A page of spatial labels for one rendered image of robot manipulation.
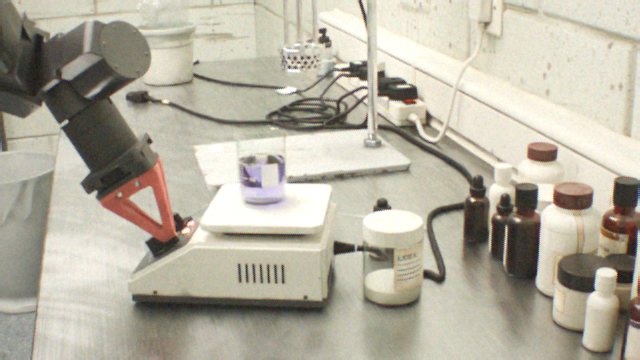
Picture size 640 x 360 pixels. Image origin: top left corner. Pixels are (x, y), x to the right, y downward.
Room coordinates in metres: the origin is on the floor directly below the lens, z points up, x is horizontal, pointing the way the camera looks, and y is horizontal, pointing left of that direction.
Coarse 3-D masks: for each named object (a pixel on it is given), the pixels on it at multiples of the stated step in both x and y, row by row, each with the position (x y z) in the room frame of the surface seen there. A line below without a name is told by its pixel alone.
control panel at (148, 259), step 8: (192, 216) 0.84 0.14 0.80; (200, 216) 0.81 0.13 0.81; (192, 224) 0.80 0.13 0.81; (192, 232) 0.76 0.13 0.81; (184, 240) 0.75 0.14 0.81; (176, 248) 0.74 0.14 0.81; (144, 256) 0.78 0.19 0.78; (152, 256) 0.76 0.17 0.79; (160, 256) 0.74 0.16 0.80; (144, 264) 0.75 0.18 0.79
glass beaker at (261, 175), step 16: (240, 128) 0.81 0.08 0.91; (256, 128) 0.81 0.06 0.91; (272, 128) 0.81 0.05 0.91; (240, 144) 0.77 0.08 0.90; (256, 144) 0.76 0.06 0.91; (272, 144) 0.76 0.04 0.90; (240, 160) 0.77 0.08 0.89; (256, 160) 0.76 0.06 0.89; (272, 160) 0.76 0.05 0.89; (240, 176) 0.77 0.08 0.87; (256, 176) 0.76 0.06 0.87; (272, 176) 0.76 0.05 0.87; (240, 192) 0.77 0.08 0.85; (256, 192) 0.76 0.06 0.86; (272, 192) 0.76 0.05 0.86; (256, 208) 0.76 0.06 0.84; (272, 208) 0.76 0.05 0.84
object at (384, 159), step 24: (216, 144) 1.26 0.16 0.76; (288, 144) 1.25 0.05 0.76; (312, 144) 1.25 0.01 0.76; (336, 144) 1.24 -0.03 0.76; (360, 144) 1.24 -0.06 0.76; (384, 144) 1.24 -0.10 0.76; (216, 168) 1.14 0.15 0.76; (288, 168) 1.13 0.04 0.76; (312, 168) 1.13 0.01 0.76; (336, 168) 1.12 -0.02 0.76; (360, 168) 1.12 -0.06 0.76; (384, 168) 1.13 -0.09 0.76
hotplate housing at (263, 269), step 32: (192, 256) 0.72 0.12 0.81; (224, 256) 0.72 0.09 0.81; (256, 256) 0.72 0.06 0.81; (288, 256) 0.71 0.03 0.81; (320, 256) 0.71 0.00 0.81; (128, 288) 0.74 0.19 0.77; (160, 288) 0.73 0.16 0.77; (192, 288) 0.72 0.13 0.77; (224, 288) 0.72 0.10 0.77; (256, 288) 0.72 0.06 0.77; (288, 288) 0.71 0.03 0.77; (320, 288) 0.71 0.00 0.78
